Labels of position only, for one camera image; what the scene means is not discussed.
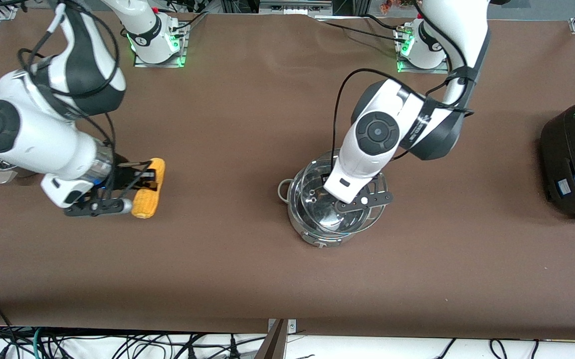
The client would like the steel pot with grey handles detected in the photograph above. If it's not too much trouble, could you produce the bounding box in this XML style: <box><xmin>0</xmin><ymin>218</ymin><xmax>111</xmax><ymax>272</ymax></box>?
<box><xmin>278</xmin><ymin>165</ymin><xmax>387</xmax><ymax>248</ymax></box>

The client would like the grey metal box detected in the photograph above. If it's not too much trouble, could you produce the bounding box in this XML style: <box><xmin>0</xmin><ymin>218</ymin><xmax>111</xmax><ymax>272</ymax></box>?
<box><xmin>259</xmin><ymin>0</ymin><xmax>334</xmax><ymax>15</ymax></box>

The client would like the grey slanted post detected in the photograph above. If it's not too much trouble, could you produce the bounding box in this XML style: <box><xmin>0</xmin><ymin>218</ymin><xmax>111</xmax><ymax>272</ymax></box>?
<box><xmin>255</xmin><ymin>319</ymin><xmax>288</xmax><ymax>359</ymax></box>

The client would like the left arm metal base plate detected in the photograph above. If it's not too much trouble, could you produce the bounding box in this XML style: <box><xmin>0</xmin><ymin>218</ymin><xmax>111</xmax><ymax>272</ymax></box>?
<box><xmin>396</xmin><ymin>27</ymin><xmax>450</xmax><ymax>74</ymax></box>

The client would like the glass pot lid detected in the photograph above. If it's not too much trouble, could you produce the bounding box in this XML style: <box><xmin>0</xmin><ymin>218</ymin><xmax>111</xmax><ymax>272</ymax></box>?
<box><xmin>300</xmin><ymin>152</ymin><xmax>374</xmax><ymax>235</ymax></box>

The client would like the short black table cable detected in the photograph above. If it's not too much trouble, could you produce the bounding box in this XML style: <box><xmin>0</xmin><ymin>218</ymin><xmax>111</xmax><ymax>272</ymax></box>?
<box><xmin>362</xmin><ymin>14</ymin><xmax>403</xmax><ymax>32</ymax></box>

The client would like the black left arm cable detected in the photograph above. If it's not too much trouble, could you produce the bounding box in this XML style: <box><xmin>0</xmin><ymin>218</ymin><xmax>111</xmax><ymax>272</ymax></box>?
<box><xmin>334</xmin><ymin>0</ymin><xmax>477</xmax><ymax>165</ymax></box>

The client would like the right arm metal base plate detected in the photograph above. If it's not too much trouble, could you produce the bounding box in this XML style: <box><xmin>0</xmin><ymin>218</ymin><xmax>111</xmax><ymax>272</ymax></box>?
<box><xmin>134</xmin><ymin>22</ymin><xmax>188</xmax><ymax>68</ymax></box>

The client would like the small metal table bracket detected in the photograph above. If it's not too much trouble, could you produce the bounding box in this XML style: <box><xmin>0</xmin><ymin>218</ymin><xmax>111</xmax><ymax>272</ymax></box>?
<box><xmin>267</xmin><ymin>319</ymin><xmax>297</xmax><ymax>334</ymax></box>

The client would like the brown table cover sheet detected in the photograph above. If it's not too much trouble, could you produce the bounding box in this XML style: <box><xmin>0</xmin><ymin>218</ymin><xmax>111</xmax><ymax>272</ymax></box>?
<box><xmin>0</xmin><ymin>9</ymin><xmax>575</xmax><ymax>336</ymax></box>

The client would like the yellow corn cob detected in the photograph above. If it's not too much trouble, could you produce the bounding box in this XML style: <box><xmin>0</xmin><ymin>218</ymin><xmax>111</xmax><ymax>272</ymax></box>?
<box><xmin>131</xmin><ymin>158</ymin><xmax>166</xmax><ymax>219</ymax></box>

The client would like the black base cable bundle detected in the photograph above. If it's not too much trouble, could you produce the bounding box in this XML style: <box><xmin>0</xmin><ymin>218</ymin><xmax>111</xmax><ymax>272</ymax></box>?
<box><xmin>168</xmin><ymin>10</ymin><xmax>210</xmax><ymax>31</ymax></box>

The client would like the long black table cable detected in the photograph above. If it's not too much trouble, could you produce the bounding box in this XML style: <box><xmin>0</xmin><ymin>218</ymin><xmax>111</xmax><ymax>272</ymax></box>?
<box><xmin>317</xmin><ymin>20</ymin><xmax>408</xmax><ymax>43</ymax></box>

